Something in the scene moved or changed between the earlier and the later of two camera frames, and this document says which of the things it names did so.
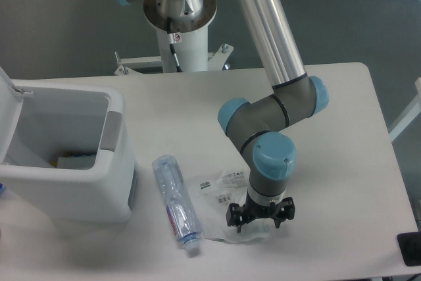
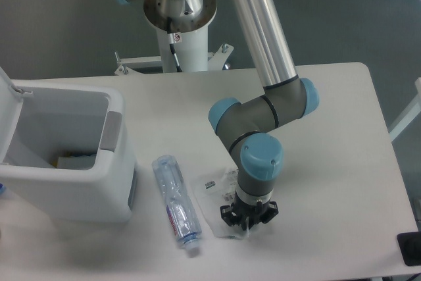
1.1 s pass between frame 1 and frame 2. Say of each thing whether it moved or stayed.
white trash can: stayed
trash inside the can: stayed
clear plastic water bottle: stayed
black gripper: moved
